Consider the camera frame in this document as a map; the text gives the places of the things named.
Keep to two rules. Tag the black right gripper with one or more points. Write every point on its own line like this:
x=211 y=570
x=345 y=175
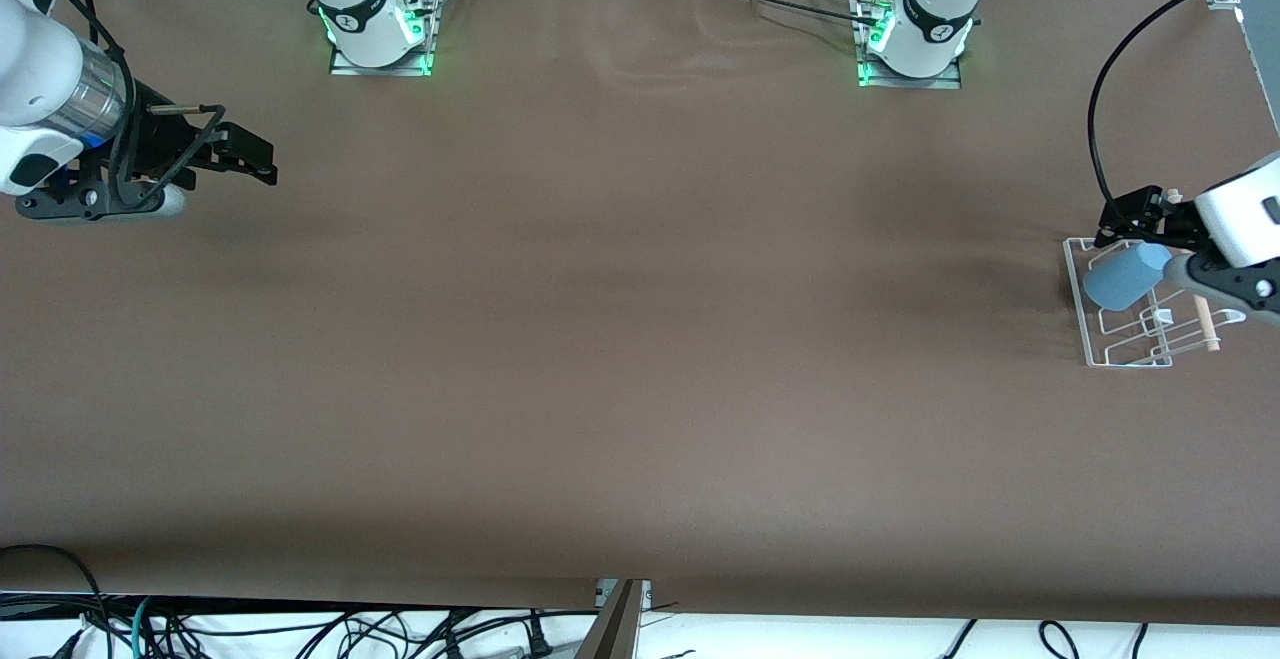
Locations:
x=160 y=139

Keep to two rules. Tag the blue plastic cup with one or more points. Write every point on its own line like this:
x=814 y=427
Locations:
x=1120 y=281

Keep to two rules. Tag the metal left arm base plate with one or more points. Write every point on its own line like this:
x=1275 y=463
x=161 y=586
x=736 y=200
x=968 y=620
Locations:
x=950 y=81

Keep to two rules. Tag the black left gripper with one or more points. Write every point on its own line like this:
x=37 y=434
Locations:
x=1172 y=221

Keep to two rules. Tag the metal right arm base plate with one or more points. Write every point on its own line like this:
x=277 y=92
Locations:
x=425 y=64

